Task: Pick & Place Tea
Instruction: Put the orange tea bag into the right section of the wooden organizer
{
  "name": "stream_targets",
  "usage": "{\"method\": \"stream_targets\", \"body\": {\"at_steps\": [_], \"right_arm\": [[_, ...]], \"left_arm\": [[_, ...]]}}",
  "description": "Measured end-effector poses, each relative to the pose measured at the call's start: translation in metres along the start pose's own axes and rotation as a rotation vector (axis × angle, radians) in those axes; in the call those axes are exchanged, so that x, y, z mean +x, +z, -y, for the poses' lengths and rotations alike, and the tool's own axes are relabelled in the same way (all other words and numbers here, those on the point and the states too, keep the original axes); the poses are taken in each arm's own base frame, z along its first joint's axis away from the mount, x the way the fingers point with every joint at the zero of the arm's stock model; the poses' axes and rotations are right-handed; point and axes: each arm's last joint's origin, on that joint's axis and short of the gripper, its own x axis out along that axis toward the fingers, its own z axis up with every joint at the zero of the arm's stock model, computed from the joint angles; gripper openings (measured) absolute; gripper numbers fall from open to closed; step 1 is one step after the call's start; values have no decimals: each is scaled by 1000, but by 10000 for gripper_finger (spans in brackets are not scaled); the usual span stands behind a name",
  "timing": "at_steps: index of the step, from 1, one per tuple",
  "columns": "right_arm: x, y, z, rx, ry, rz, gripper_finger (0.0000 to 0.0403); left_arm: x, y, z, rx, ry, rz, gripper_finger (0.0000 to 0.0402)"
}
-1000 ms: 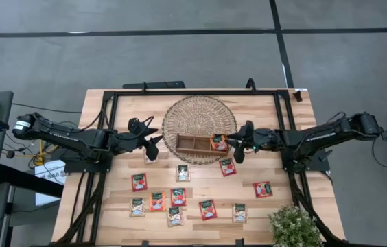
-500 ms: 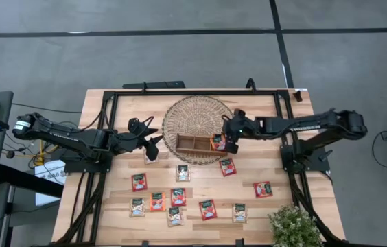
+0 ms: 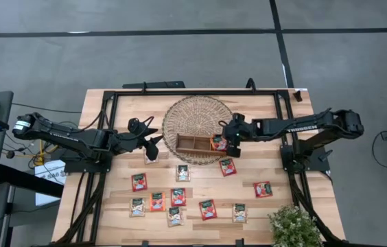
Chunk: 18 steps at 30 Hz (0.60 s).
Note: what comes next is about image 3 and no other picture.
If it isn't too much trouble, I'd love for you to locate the white paper box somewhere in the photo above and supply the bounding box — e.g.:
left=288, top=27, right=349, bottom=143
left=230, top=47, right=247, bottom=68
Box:
left=34, top=159, right=67, bottom=207

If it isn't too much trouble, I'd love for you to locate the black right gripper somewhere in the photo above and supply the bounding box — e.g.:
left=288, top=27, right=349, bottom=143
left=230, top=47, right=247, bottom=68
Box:
left=221, top=119, right=255, bottom=158

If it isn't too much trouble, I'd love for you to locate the black diagonal beam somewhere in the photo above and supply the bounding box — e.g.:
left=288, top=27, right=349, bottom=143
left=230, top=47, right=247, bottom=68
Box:
left=0, top=163, right=65, bottom=199

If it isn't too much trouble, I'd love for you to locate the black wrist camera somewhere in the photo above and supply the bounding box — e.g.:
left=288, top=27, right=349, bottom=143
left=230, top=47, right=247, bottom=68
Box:
left=231, top=112, right=246, bottom=125
left=127, top=117, right=142, bottom=134

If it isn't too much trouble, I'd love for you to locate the yellow cable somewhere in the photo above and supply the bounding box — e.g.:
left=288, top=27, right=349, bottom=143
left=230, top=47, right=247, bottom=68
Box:
left=34, top=132, right=60, bottom=166

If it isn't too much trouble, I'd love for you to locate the black hook stand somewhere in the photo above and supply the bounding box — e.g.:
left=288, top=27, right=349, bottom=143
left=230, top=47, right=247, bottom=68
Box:
left=245, top=77, right=257, bottom=93

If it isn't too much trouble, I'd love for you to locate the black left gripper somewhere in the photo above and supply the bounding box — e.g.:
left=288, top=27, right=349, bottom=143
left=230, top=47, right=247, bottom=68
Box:
left=110, top=128, right=164, bottom=162

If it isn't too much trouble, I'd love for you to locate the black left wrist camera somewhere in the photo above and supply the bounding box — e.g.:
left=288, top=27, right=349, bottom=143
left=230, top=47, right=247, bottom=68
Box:
left=127, top=117, right=142, bottom=134

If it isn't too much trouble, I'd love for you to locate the wooden tea box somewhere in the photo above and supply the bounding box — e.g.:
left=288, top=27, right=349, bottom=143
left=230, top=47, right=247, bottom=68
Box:
left=174, top=132, right=231, bottom=158

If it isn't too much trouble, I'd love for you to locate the green white-flowered plant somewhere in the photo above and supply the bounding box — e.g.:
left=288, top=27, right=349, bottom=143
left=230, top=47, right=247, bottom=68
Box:
left=268, top=204, right=324, bottom=247

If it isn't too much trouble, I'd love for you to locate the round woven placemat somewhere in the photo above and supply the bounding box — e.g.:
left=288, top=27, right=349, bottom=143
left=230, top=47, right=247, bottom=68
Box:
left=161, top=95, right=235, bottom=166

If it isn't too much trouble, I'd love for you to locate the black left camera cable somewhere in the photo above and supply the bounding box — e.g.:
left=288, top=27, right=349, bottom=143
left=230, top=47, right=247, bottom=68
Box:
left=124, top=115, right=156, bottom=141

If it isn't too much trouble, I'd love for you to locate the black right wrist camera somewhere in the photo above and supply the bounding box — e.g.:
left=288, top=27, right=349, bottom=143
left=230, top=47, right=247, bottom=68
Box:
left=231, top=112, right=246, bottom=125

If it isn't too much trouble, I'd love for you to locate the black table frame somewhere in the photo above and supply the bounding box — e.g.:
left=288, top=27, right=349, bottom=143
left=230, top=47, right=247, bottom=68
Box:
left=54, top=88, right=347, bottom=247

